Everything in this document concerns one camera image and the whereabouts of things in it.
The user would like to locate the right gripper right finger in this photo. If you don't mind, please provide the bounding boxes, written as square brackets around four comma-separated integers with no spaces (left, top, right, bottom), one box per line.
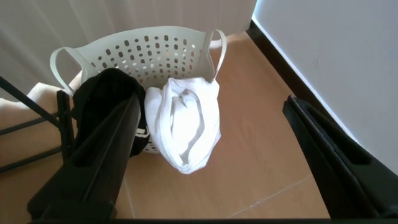
[282,95,398,218]

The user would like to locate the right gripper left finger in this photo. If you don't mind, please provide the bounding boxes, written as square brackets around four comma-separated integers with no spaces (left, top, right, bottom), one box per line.
[27,92,141,220]

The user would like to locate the black shorts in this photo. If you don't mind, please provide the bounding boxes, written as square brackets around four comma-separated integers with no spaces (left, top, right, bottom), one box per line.
[70,67,150,158]

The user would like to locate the black clothes rack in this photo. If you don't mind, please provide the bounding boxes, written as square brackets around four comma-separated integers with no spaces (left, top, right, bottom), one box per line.
[0,76,76,174]

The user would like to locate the white laundry basket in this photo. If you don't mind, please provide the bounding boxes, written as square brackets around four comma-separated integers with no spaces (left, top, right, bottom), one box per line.
[49,26,228,155]

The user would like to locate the white garment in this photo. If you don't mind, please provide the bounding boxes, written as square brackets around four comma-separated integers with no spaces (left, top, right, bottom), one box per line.
[144,77,223,175]

